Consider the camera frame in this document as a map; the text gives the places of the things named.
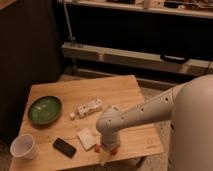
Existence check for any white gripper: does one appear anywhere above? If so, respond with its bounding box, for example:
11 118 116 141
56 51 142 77
99 133 120 166

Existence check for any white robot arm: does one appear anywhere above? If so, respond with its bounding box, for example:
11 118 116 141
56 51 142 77
96 74 213 171

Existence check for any green ceramic bowl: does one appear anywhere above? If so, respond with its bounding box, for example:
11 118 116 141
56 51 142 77
28 96 62 125

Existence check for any black smartphone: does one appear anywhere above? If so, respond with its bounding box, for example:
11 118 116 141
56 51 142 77
53 138 76 158

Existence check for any wooden table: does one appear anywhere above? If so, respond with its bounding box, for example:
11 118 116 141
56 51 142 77
8 74 164 171

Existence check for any translucent plastic cup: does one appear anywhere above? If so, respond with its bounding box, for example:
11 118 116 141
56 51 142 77
10 134 39 159

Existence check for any grey metal pole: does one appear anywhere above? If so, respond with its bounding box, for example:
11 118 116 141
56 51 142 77
62 0 75 46

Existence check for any grey metal beam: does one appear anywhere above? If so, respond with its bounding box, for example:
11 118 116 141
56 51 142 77
61 42 213 76

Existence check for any black handle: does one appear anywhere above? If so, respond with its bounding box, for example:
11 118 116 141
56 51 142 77
160 54 189 64

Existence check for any upper wall shelf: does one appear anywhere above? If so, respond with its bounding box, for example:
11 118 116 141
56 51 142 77
56 0 213 19

